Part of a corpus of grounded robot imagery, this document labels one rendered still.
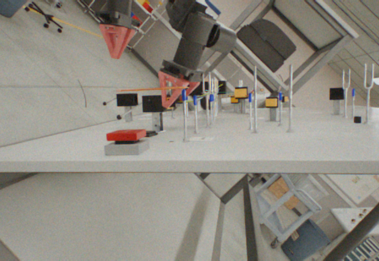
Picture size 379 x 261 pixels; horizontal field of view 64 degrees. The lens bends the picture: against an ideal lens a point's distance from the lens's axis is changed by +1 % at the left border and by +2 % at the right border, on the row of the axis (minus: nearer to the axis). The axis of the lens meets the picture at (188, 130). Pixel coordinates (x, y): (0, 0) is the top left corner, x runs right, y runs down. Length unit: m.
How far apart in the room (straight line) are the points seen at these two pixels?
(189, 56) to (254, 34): 1.10
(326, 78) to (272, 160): 8.20
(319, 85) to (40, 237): 8.18
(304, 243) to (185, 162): 4.80
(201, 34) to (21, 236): 0.53
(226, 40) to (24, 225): 0.56
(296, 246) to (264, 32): 3.98
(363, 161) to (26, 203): 0.62
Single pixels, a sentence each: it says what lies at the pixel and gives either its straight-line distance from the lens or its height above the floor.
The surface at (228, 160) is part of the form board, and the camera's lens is 0.41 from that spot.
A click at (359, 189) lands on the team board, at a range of 9.28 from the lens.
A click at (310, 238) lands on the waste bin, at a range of 5.15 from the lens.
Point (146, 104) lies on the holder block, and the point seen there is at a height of 1.09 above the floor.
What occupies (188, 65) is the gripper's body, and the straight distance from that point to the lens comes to 0.66.
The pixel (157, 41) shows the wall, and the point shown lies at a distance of 8.63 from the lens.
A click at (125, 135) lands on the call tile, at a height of 1.10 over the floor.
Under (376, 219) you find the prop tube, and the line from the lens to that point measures 0.64.
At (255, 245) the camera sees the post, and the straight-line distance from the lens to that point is 0.93.
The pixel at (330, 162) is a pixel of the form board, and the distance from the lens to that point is 0.43.
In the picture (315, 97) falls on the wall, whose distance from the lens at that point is 8.53.
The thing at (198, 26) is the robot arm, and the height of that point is 1.30.
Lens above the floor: 1.26
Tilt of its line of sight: 12 degrees down
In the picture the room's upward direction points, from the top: 44 degrees clockwise
